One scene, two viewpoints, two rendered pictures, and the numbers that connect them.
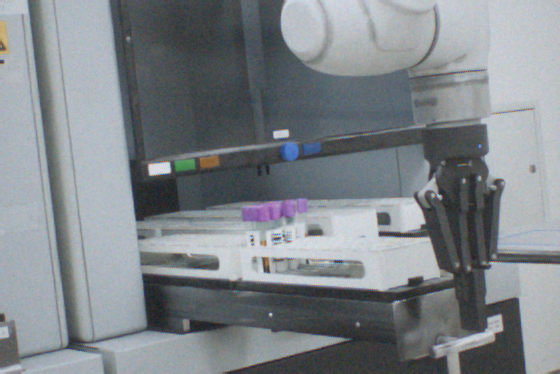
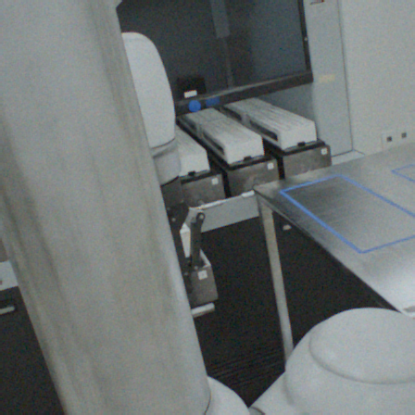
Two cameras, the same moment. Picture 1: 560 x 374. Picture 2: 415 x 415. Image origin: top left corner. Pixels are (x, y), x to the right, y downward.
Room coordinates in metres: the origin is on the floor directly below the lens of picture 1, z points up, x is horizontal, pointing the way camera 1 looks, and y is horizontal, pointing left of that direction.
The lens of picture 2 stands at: (0.70, -0.62, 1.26)
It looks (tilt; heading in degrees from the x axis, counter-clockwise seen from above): 22 degrees down; 26
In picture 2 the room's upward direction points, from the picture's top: 12 degrees counter-clockwise
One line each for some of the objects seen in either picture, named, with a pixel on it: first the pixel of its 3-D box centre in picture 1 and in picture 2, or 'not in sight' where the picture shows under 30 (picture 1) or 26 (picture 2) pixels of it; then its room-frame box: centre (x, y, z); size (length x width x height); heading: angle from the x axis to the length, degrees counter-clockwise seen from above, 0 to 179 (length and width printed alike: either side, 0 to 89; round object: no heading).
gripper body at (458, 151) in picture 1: (457, 164); (160, 207); (1.40, -0.21, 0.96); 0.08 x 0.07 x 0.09; 127
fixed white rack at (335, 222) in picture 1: (302, 230); (229, 141); (2.14, -0.04, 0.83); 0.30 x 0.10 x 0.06; 37
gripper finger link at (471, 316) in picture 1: (469, 300); not in sight; (1.39, -0.21, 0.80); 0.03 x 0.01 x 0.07; 37
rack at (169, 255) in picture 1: (203, 259); not in sight; (1.85, 0.12, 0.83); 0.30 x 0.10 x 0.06; 37
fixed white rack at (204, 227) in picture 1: (231, 243); (178, 154); (2.05, 0.09, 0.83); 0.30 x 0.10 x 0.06; 37
